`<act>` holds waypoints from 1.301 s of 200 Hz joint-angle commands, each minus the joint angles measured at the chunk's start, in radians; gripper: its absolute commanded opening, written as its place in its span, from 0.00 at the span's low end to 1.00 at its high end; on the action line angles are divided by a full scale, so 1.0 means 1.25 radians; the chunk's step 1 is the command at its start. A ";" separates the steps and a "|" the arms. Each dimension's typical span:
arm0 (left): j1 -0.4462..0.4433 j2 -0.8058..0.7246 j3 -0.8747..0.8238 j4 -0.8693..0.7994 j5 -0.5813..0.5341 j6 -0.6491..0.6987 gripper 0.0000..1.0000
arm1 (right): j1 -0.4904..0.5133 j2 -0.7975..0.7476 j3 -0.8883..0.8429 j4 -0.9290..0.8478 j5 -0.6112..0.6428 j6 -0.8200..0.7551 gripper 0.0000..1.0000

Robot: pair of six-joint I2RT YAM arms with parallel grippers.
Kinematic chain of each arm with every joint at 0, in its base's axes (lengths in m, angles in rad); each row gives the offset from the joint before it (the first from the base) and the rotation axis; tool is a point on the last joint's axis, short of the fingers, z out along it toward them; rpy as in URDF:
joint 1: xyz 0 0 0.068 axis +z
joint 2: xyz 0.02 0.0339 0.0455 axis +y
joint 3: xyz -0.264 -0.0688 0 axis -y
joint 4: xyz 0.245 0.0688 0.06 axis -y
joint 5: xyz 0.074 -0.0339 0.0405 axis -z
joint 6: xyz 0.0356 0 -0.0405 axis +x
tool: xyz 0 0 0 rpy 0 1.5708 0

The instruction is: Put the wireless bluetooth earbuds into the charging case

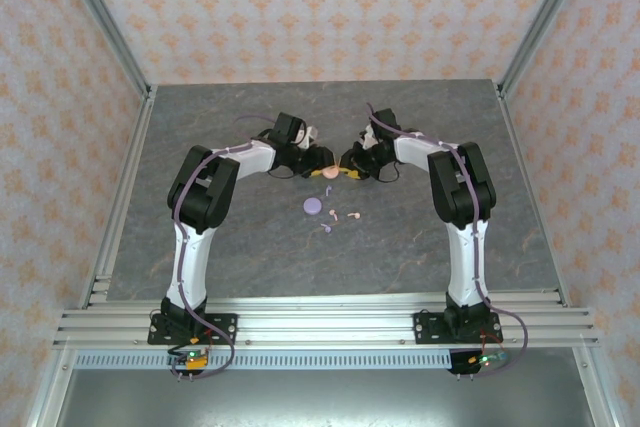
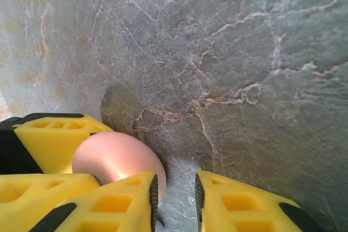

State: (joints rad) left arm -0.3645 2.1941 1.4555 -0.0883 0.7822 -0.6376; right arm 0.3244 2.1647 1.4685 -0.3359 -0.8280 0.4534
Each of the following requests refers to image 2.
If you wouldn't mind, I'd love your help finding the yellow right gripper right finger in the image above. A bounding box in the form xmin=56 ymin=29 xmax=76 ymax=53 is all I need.
xmin=194 ymin=171 xmax=327 ymax=232

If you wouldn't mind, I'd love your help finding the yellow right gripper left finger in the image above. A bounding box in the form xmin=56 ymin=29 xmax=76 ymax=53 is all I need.
xmin=28 ymin=171 xmax=159 ymax=232

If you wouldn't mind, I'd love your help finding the pink earbud charging case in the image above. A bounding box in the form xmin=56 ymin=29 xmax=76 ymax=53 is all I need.
xmin=71 ymin=130 xmax=167 ymax=232

